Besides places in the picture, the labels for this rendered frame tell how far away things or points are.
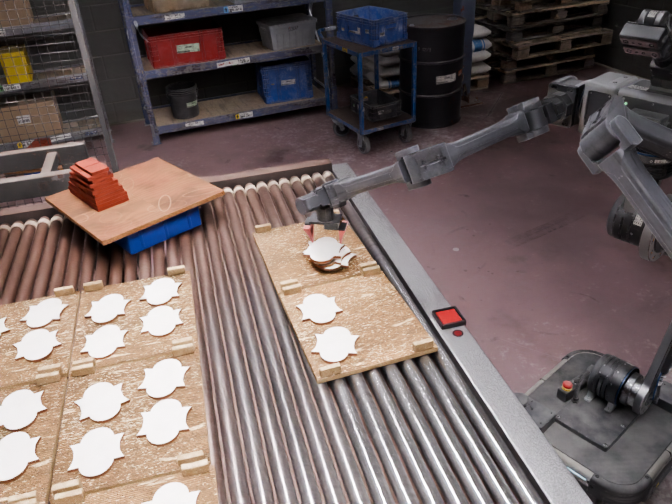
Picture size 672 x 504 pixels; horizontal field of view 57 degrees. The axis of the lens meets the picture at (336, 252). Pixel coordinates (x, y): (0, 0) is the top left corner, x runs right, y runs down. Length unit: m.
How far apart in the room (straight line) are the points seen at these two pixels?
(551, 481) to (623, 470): 1.00
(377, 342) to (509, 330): 1.65
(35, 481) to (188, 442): 0.34
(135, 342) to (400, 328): 0.77
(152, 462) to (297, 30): 5.02
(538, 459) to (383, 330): 0.55
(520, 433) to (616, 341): 1.87
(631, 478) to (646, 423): 0.28
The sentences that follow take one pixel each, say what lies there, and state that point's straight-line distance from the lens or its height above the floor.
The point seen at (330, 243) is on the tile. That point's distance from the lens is 2.08.
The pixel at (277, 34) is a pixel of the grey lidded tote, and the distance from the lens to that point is 6.03.
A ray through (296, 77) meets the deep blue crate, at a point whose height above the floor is 0.36.
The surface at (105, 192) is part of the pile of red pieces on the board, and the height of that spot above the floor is 1.10.
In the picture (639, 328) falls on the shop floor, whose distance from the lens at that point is 3.51.
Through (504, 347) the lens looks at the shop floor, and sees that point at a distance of 3.21.
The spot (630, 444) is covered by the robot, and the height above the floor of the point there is 0.24.
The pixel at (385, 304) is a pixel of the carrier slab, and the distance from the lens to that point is 1.88.
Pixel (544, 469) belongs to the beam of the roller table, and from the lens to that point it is 1.52.
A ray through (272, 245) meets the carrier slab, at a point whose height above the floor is 0.94.
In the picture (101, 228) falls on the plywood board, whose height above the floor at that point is 1.04.
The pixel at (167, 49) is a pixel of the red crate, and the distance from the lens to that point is 5.83.
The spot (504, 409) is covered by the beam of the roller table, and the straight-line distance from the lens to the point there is 1.62.
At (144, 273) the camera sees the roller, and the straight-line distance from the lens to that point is 2.22.
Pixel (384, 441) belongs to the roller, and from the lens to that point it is 1.52.
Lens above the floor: 2.07
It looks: 32 degrees down
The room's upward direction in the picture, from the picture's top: 4 degrees counter-clockwise
